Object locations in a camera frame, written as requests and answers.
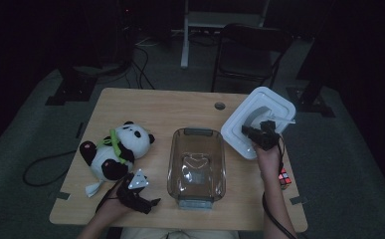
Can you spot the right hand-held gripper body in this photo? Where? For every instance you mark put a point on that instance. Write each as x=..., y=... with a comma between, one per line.
x=266, y=139

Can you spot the person's left hand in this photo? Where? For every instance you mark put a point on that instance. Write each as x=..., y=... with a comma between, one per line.
x=113, y=205

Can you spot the black stand base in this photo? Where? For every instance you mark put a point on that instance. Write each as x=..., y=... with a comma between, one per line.
x=309, y=103
x=70, y=91

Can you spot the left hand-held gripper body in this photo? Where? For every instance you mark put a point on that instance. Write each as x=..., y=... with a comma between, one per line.
x=130, y=194

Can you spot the black folding chair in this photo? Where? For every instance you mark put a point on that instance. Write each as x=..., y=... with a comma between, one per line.
x=246, y=59

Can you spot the white metal stand frame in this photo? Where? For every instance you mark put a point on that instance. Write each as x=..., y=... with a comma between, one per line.
x=185, y=40

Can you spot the white container lid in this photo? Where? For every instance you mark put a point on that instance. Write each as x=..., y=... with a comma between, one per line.
x=246, y=116

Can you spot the clear plastic storage container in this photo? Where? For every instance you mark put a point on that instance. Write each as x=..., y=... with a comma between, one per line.
x=196, y=156

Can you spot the person's right hand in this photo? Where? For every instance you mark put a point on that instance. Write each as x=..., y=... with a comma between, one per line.
x=268, y=162

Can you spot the black strip at table edge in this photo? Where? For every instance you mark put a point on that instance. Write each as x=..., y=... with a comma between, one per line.
x=79, y=130

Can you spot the panda plush toy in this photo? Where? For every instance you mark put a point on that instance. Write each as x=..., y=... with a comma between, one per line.
x=130, y=139

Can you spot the colourful puzzle cube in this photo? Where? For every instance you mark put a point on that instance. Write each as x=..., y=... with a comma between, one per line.
x=285, y=178

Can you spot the grey tape piece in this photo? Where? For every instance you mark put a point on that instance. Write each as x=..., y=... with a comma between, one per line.
x=298, y=200
x=63, y=195

